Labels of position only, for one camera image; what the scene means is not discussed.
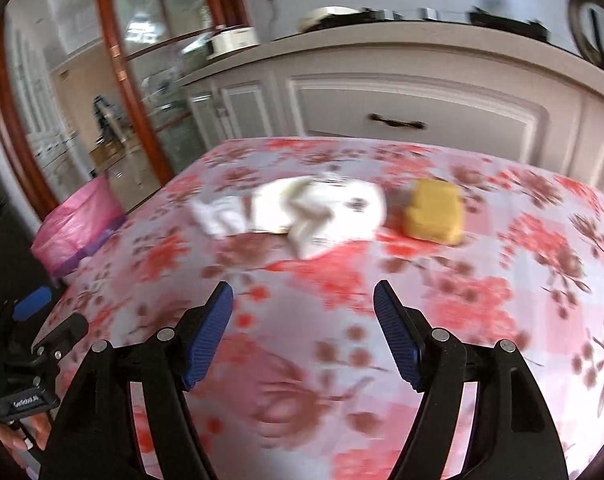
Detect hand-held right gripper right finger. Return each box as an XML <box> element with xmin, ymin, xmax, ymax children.
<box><xmin>373</xmin><ymin>279</ymin><xmax>569</xmax><ymax>480</ymax></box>

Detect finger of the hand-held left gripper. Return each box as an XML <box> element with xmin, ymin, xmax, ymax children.
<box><xmin>31</xmin><ymin>312</ymin><xmax>90</xmax><ymax>361</ymax></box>
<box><xmin>11</xmin><ymin>286</ymin><xmax>54</xmax><ymax>322</ymax></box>

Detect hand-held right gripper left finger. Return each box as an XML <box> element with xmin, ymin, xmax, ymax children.
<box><xmin>39</xmin><ymin>281</ymin><xmax>234</xmax><ymax>480</ymax></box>

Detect pink-lined waste bin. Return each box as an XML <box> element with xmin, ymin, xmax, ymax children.
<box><xmin>30</xmin><ymin>176</ymin><xmax>129</xmax><ymax>290</ymax></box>

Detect person's left hand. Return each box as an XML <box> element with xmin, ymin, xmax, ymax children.
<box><xmin>0</xmin><ymin>409</ymin><xmax>52</xmax><ymax>463</ymax></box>

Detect pink floral tablecloth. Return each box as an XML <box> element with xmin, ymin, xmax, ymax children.
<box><xmin>39</xmin><ymin>136</ymin><xmax>604</xmax><ymax>480</ymax></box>

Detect black refrigerator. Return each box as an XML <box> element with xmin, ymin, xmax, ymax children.
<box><xmin>0</xmin><ymin>105</ymin><xmax>48</xmax><ymax>311</ymax></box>

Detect white paper sheet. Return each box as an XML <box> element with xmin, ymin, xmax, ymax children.
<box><xmin>188</xmin><ymin>192</ymin><xmax>255</xmax><ymax>239</ymax></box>

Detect yellow sponge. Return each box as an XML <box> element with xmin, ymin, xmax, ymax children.
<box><xmin>402</xmin><ymin>178</ymin><xmax>466</xmax><ymax>247</ymax></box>

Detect chair with clothes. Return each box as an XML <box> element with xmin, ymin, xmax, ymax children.
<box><xmin>92</xmin><ymin>94</ymin><xmax>134</xmax><ymax>147</ymax></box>

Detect white kitchen cabinet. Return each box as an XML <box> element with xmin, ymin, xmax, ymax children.
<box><xmin>178</xmin><ymin>19</ymin><xmax>604</xmax><ymax>197</ymax></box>

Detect glass panel door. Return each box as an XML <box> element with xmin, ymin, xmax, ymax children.
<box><xmin>93</xmin><ymin>0</ymin><xmax>248</xmax><ymax>187</ymax></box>

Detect white rice cooker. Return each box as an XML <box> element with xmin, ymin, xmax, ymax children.
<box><xmin>206</xmin><ymin>26</ymin><xmax>261</xmax><ymax>57</ymax></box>

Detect cream lidded pan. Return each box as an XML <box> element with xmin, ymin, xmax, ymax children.
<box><xmin>297</xmin><ymin>5</ymin><xmax>364</xmax><ymax>31</ymax></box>

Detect black gas stove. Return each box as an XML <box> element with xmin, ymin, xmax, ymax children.
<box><xmin>362</xmin><ymin>6</ymin><xmax>551</xmax><ymax>42</ymax></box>

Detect red wooden door frame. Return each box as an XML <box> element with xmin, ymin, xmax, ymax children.
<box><xmin>0</xmin><ymin>22</ymin><xmax>59</xmax><ymax>222</ymax></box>

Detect black drawer handle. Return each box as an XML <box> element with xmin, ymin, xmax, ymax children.
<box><xmin>369</xmin><ymin>113</ymin><xmax>427</xmax><ymax>131</ymax></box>

